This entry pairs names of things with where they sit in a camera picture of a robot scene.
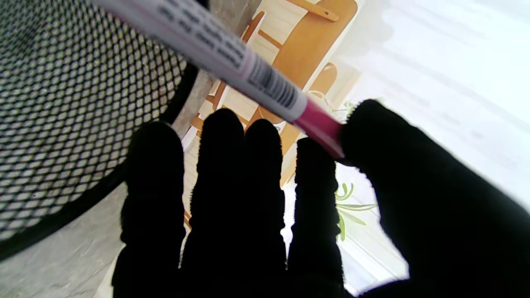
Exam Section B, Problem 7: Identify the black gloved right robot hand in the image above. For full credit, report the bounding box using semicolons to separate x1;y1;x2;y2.
111;99;530;298

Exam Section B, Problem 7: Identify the black mesh pen cup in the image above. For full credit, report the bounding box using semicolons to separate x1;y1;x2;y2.
0;0;210;261

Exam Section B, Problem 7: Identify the printed room scene backdrop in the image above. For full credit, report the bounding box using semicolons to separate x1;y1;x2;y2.
93;0;530;290

